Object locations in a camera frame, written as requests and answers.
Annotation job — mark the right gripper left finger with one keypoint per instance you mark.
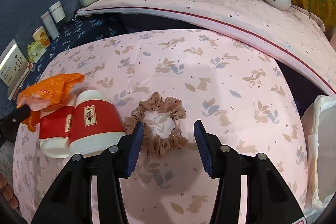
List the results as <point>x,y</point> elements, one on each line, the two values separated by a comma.
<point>68,199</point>

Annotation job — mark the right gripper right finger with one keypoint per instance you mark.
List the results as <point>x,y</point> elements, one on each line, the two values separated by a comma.
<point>269,199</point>

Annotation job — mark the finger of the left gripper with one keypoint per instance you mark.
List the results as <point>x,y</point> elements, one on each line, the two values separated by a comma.
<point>10,123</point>

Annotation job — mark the red paper cup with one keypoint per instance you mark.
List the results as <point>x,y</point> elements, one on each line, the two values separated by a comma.
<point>55,128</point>
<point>96,124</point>

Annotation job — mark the orange plastic bag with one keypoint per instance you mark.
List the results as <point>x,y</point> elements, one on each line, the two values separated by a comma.
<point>49,94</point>

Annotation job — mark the beige dotted hair scrunchie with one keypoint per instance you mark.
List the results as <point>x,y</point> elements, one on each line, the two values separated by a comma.
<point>161,121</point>

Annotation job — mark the trash bin with white bag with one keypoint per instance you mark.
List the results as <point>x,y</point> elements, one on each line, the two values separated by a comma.
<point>318,124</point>

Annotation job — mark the operator hand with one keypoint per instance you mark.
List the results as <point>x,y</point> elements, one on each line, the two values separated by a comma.
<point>8,193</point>

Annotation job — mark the white card sign stand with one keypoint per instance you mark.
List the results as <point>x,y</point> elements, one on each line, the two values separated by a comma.
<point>14,68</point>

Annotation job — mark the small green white box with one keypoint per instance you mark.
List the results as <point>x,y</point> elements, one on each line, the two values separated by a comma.
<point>35,51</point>

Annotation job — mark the orange patterned tin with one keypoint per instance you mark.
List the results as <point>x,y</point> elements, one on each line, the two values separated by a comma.
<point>41,36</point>

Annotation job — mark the tall white bottle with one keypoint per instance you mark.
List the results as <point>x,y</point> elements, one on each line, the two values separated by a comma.
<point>50,25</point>

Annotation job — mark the pink rabbit print tablecloth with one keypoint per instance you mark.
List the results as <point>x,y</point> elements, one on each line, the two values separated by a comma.
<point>238,92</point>

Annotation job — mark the navy floral cloth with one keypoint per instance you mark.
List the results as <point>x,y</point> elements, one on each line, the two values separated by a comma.
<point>82,30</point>

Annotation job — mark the white cylindrical jar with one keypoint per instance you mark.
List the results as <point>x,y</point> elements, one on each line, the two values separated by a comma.
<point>57,12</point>

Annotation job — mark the pink dotted cushion mat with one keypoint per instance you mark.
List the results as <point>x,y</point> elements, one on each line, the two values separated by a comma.
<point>289,36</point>

